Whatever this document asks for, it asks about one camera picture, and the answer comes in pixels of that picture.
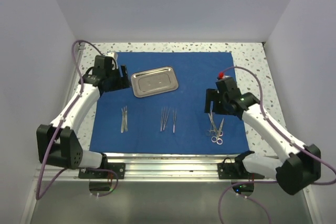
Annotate steel instrument tray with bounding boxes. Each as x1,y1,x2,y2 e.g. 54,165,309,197
131,66,179,98

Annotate steel scalpel handle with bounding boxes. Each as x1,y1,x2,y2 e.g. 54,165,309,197
121,107,125,133
123,106,128,132

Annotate steel surgical scissors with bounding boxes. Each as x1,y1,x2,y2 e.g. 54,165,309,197
211,119,224,145

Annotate blue surgical cloth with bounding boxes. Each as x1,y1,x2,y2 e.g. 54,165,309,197
90,52,249,154

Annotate steel tweezers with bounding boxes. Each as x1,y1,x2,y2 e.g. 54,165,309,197
160,107,165,132
162,107,170,131
172,109,177,134

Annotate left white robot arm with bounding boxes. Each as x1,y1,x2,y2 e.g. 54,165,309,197
36,52,131,178

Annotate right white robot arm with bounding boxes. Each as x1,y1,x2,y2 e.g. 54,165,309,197
204,77,321,195

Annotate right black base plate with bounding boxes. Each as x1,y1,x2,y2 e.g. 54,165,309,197
217,157,265,180

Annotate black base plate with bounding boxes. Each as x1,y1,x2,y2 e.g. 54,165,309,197
78,163,125,179
217,157,265,180

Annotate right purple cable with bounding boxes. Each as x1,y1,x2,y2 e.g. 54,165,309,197
217,66,336,224

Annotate purple cable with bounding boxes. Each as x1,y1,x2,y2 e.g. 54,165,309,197
217,66,336,224
35,40,119,200

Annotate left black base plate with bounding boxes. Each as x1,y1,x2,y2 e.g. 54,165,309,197
78,163,125,179

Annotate aluminium front rail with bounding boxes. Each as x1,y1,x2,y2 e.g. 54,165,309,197
33,157,311,183

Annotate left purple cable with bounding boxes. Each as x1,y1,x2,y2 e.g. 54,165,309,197
35,40,119,200

